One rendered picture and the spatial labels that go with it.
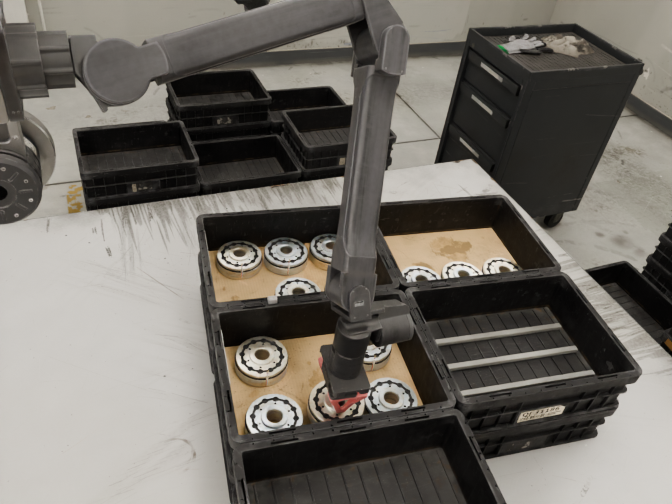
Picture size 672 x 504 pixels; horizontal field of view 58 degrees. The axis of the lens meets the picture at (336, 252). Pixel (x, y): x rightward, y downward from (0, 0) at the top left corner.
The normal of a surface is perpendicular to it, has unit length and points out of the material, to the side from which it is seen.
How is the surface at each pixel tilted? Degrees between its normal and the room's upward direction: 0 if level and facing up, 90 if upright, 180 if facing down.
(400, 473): 0
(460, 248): 0
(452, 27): 90
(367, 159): 59
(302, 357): 0
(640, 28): 90
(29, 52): 51
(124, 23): 90
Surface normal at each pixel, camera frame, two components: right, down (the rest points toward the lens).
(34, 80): 0.36, 0.76
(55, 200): 0.11, -0.76
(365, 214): 0.34, 0.17
